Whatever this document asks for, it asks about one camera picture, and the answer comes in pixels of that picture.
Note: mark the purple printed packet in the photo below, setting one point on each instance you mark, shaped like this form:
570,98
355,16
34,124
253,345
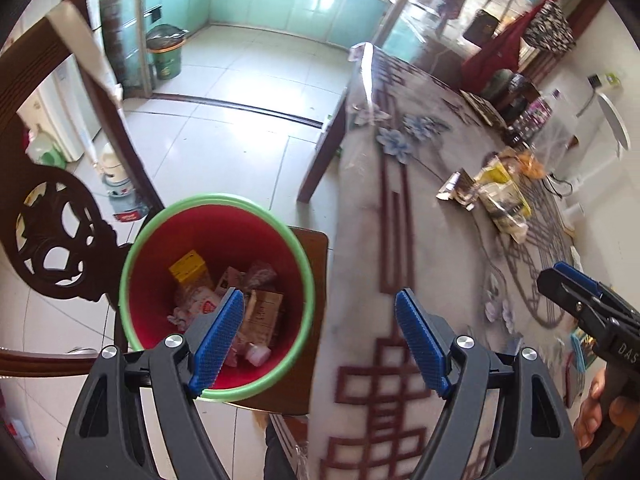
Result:
532,115

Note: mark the pink wrapper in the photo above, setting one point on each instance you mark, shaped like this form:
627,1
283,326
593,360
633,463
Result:
260,272

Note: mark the white and green jug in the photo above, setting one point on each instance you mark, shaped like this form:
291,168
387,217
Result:
45,150

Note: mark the dark snack packet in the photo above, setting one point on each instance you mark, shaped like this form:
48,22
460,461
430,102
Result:
482,107

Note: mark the patterned tablecloth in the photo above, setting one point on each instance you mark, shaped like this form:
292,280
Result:
360,240

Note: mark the yellow drink carton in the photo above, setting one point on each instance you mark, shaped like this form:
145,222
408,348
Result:
187,265

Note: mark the teal kitchen cabinets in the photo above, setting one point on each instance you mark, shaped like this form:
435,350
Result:
280,0

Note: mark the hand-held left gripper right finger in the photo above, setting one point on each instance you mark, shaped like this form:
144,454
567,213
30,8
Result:
422,340

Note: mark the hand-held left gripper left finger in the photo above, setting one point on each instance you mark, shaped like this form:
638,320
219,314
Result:
220,340

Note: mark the person's right hand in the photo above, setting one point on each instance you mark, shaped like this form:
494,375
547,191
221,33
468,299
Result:
592,410

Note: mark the blue box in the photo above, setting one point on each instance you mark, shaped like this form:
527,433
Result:
584,350

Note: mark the white round board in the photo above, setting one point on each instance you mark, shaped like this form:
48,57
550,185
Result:
615,120

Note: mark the carved wooden chair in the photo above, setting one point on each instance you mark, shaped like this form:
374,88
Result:
75,185

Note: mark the beige packet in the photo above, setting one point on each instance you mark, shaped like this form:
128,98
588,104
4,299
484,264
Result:
230,280

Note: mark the black and white patterned bag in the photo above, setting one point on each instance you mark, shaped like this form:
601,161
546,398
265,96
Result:
550,25

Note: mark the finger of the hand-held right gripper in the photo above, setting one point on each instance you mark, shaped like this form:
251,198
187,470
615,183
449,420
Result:
582,282
570,302

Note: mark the dark red garment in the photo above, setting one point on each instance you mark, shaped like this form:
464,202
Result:
492,55

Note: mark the small white bottle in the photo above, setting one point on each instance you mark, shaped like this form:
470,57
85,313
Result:
257,354

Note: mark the red bin with green rim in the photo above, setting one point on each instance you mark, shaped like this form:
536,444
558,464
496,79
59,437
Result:
165,240

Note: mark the wooden table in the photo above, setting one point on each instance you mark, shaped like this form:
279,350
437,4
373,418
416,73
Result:
322,155

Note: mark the brown paper box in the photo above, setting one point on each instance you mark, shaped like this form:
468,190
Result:
262,315

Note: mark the clear bag of orange snacks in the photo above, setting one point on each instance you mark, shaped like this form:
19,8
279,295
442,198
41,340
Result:
547,140

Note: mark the person's leg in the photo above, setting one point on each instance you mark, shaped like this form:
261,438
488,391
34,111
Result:
287,452

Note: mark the green trash can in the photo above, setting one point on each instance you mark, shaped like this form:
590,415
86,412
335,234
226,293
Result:
166,55

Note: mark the flat yellow box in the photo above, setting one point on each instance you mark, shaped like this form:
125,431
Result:
502,195

